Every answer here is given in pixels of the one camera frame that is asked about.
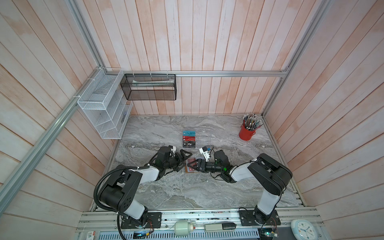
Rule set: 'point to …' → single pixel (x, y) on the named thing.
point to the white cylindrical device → (182, 228)
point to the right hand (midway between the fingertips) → (190, 166)
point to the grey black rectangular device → (219, 227)
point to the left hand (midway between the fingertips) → (190, 160)
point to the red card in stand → (189, 138)
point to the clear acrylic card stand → (199, 138)
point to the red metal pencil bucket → (245, 134)
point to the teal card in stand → (189, 133)
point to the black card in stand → (189, 144)
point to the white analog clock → (302, 230)
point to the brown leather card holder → (188, 169)
